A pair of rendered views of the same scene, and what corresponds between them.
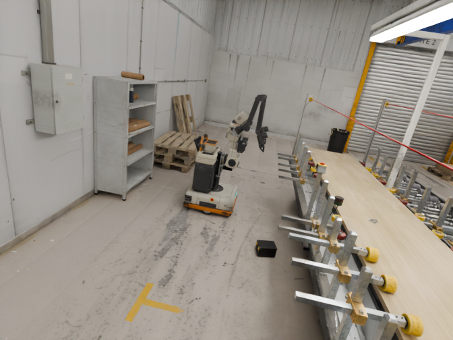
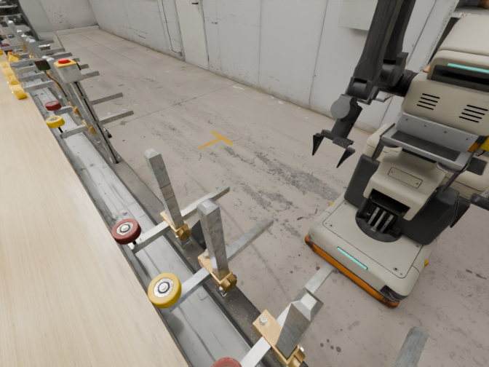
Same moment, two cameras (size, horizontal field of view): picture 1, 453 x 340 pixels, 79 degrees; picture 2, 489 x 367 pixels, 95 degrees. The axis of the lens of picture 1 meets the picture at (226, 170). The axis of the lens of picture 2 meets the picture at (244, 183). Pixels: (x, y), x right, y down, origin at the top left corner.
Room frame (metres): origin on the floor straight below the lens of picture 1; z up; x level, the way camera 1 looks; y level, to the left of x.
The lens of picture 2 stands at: (3.48, -1.08, 1.49)
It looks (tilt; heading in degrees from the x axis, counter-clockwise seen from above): 44 degrees down; 132
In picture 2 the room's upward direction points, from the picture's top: 1 degrees counter-clockwise
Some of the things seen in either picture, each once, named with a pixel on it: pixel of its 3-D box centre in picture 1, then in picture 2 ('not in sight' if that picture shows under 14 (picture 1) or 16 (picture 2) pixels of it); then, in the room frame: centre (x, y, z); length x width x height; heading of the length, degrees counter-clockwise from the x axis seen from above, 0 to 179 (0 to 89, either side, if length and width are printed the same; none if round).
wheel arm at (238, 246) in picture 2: (296, 173); (225, 257); (3.19, -0.85, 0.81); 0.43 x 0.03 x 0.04; 84
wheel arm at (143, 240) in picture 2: (297, 180); (185, 214); (2.94, -0.82, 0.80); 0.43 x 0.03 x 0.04; 84
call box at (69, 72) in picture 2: (321, 168); (69, 72); (2.24, -0.79, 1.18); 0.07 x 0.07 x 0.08; 84
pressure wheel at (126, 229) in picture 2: not in sight; (130, 237); (2.92, -1.02, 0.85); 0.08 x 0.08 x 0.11
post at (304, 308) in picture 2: (299, 160); (289, 339); (3.47, -0.93, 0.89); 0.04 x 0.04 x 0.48; 84
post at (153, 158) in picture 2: (304, 171); (172, 209); (2.98, -0.87, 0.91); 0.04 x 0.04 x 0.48; 84
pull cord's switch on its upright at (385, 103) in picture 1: (374, 136); not in sight; (4.16, -2.12, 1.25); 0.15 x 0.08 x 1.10; 174
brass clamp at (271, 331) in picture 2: not in sight; (277, 340); (3.45, -0.93, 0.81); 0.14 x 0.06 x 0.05; 174
